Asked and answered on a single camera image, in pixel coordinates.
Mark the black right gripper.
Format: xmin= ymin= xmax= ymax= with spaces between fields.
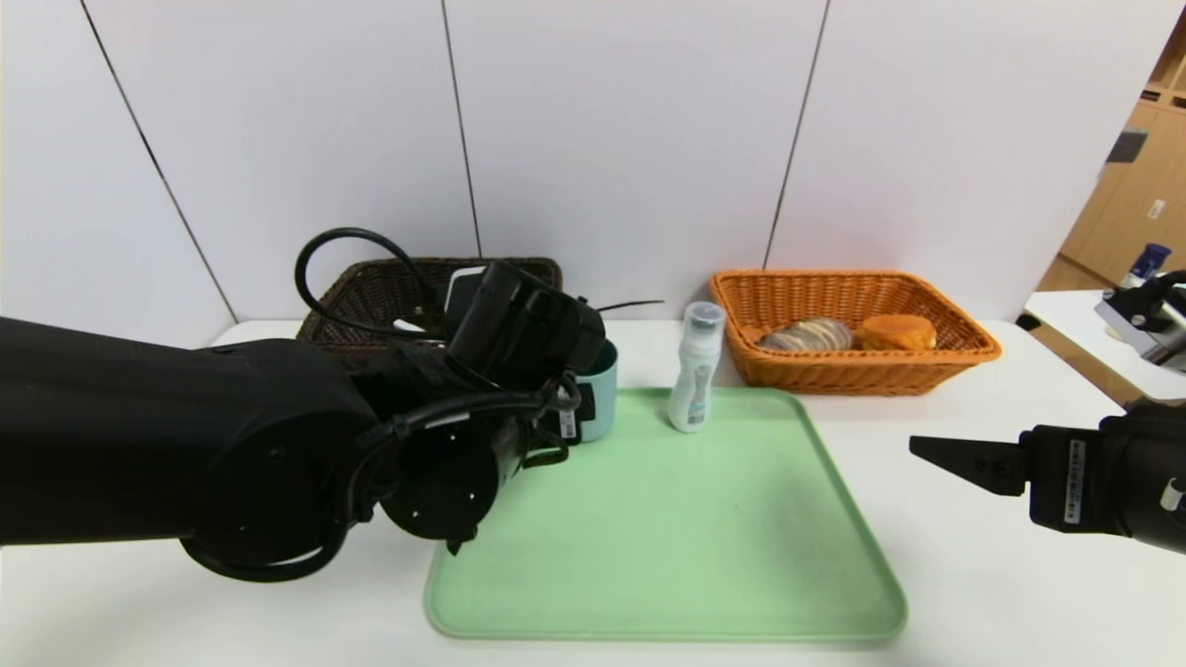
xmin=908 ymin=403 xmax=1186 ymax=555

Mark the round orange bun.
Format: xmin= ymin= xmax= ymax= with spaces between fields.
xmin=862 ymin=314 xmax=938 ymax=351

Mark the twisted brown striped bread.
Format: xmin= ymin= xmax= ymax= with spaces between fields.
xmin=758 ymin=318 xmax=855 ymax=353

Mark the teal plastic cup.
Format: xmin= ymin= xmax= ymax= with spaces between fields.
xmin=576 ymin=341 xmax=620 ymax=444

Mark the orange wicker basket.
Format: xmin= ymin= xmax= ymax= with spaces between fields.
xmin=710 ymin=270 xmax=1003 ymax=396

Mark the dark brown wicker basket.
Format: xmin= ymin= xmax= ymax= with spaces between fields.
xmin=296 ymin=258 xmax=564 ymax=367

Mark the blue spray bottle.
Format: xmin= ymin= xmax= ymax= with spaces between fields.
xmin=1119 ymin=243 xmax=1171 ymax=290

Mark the wooden cabinet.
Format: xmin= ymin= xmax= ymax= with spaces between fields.
xmin=1036 ymin=9 xmax=1186 ymax=293

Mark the white clear-capped bottle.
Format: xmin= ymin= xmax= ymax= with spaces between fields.
xmin=668 ymin=302 xmax=727 ymax=434

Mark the light green plastic tray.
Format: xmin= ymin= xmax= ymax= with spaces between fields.
xmin=425 ymin=386 xmax=907 ymax=643

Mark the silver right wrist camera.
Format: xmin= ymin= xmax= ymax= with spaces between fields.
xmin=1093 ymin=271 xmax=1186 ymax=371

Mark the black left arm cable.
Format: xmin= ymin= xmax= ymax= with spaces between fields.
xmin=295 ymin=228 xmax=446 ymax=339

